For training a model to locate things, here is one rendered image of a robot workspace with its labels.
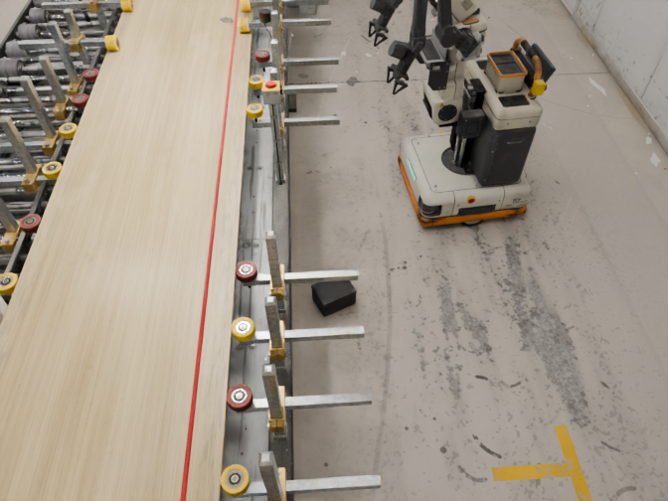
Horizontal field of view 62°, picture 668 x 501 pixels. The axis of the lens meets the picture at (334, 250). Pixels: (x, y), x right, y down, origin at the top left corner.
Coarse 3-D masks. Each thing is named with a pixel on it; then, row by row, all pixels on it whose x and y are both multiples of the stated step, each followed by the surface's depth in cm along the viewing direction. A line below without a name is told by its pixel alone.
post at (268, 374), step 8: (264, 368) 151; (272, 368) 151; (264, 376) 150; (272, 376) 151; (264, 384) 154; (272, 384) 154; (272, 392) 158; (272, 400) 162; (280, 400) 169; (272, 408) 166; (280, 408) 167; (272, 416) 170; (280, 416) 170; (280, 432) 180
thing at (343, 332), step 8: (328, 328) 193; (336, 328) 193; (344, 328) 193; (352, 328) 193; (360, 328) 193; (256, 336) 191; (264, 336) 191; (288, 336) 191; (296, 336) 191; (304, 336) 191; (312, 336) 191; (320, 336) 192; (328, 336) 192; (336, 336) 192; (344, 336) 193; (352, 336) 193; (360, 336) 193; (248, 344) 192
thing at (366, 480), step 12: (288, 480) 163; (300, 480) 163; (312, 480) 163; (324, 480) 163; (336, 480) 163; (348, 480) 163; (360, 480) 163; (372, 480) 163; (252, 492) 161; (264, 492) 161; (288, 492) 162; (300, 492) 163
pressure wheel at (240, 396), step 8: (240, 384) 173; (232, 392) 171; (240, 392) 172; (248, 392) 171; (232, 400) 170; (240, 400) 170; (248, 400) 170; (232, 408) 169; (240, 408) 168; (248, 408) 171
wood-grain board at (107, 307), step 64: (192, 0) 342; (128, 64) 295; (192, 64) 294; (128, 128) 258; (192, 128) 258; (64, 192) 231; (128, 192) 230; (192, 192) 230; (64, 256) 208; (128, 256) 208; (192, 256) 208; (64, 320) 189; (128, 320) 189; (192, 320) 189; (0, 384) 174; (64, 384) 174; (128, 384) 174; (192, 384) 174; (0, 448) 161; (64, 448) 161; (128, 448) 161; (192, 448) 160
